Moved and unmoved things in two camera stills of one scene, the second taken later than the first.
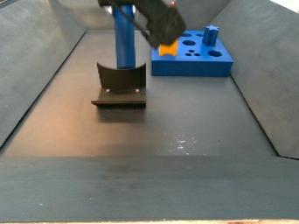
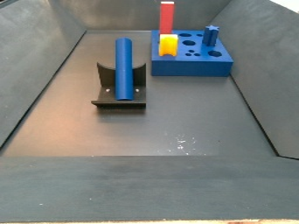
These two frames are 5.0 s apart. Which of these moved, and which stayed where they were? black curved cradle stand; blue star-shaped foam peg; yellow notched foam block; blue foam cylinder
Moved: blue foam cylinder
Stayed: blue star-shaped foam peg; black curved cradle stand; yellow notched foam block
